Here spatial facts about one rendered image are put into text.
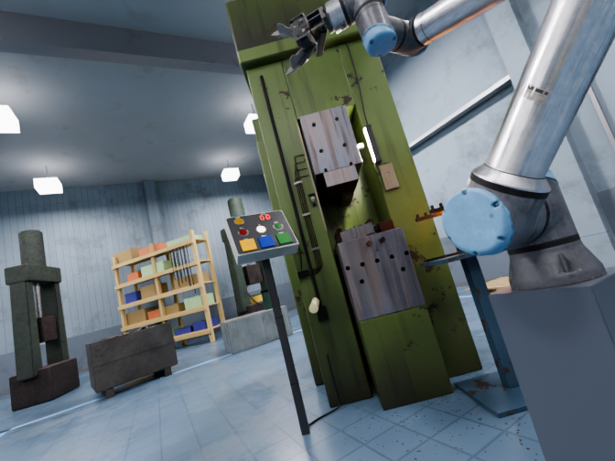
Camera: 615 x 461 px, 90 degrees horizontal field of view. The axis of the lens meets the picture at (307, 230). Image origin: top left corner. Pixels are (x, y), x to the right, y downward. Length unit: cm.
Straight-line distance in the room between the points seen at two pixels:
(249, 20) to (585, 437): 265
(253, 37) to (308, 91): 55
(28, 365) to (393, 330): 569
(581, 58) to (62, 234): 1033
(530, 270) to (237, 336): 447
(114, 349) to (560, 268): 461
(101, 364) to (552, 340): 456
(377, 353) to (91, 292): 890
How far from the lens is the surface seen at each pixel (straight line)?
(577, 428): 99
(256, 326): 507
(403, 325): 182
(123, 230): 1024
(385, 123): 225
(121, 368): 485
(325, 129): 204
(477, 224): 73
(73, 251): 1026
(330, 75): 240
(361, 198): 239
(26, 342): 655
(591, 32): 74
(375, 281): 178
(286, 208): 202
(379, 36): 104
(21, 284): 666
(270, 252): 164
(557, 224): 91
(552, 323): 89
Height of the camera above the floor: 75
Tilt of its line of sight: 9 degrees up
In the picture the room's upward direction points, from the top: 15 degrees counter-clockwise
